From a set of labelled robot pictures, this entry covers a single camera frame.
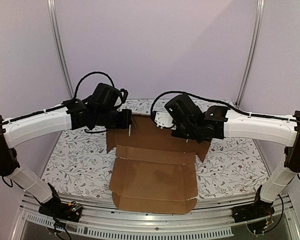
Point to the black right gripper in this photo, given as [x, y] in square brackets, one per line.
[184, 133]

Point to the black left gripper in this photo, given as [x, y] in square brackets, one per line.
[126, 121]

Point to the brown cardboard box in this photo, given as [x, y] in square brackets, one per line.
[153, 171]

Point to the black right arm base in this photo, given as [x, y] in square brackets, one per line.
[255, 210]

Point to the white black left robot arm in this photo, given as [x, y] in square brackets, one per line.
[102, 109]

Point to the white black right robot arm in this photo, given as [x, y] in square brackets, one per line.
[224, 121]

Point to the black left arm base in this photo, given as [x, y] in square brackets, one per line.
[70, 211]

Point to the floral patterned table mat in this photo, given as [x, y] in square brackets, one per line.
[80, 166]

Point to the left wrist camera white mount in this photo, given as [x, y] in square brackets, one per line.
[122, 97]

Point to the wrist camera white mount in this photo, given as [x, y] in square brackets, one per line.
[122, 97]
[163, 120]

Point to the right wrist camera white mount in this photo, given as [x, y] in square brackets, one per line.
[163, 120]

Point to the aluminium front rail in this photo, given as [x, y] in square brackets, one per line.
[211, 219]

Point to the left aluminium frame post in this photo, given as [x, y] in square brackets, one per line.
[52, 11]

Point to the aluminium frame post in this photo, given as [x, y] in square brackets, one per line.
[260, 6]
[52, 11]

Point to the right aluminium frame post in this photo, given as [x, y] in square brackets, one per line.
[260, 6]

